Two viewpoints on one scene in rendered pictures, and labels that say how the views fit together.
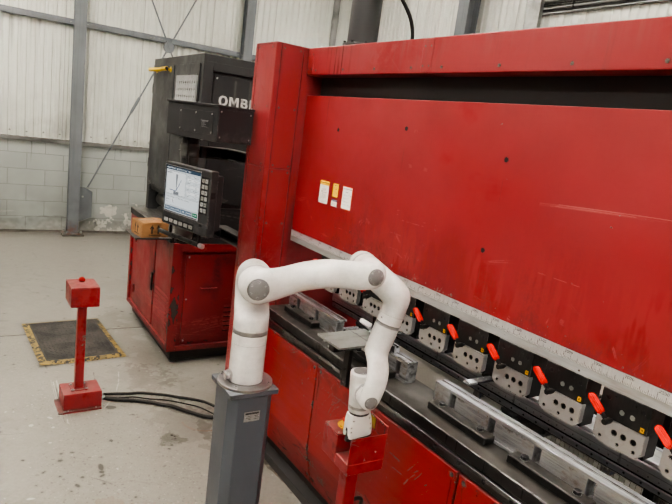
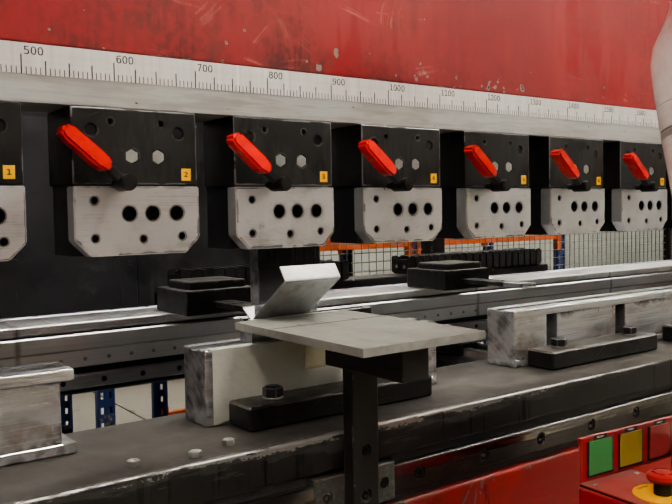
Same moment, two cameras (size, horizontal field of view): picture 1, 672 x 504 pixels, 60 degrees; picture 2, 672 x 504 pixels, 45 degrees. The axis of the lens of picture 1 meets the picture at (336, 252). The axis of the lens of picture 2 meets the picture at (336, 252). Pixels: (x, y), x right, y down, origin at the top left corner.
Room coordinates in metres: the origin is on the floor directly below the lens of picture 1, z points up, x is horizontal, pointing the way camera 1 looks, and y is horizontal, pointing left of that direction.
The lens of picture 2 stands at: (2.52, 0.84, 1.14)
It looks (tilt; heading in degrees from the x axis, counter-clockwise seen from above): 3 degrees down; 268
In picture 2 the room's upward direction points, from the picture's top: 1 degrees counter-clockwise
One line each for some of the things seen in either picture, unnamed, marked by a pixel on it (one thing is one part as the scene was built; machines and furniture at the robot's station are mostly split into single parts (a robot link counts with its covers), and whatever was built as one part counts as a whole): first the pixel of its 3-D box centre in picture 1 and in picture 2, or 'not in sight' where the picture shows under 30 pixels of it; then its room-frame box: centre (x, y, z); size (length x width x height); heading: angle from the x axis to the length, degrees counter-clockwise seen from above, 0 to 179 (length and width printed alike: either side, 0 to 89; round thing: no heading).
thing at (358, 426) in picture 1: (358, 422); not in sight; (1.99, -0.17, 0.85); 0.10 x 0.07 x 0.11; 120
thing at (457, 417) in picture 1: (459, 421); (595, 348); (2.02, -0.54, 0.89); 0.30 x 0.05 x 0.03; 35
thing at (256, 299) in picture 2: not in sight; (286, 281); (2.55, -0.25, 1.05); 0.10 x 0.02 x 0.10; 35
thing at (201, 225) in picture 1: (193, 198); not in sight; (3.25, 0.83, 1.42); 0.45 x 0.12 x 0.36; 49
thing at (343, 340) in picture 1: (352, 339); (353, 330); (2.47, -0.13, 1.00); 0.26 x 0.18 x 0.01; 125
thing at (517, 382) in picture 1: (519, 366); (625, 187); (1.91, -0.69, 1.18); 0.15 x 0.09 x 0.17; 35
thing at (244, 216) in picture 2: (380, 297); (269, 184); (2.57, -0.23, 1.18); 0.15 x 0.09 x 0.17; 35
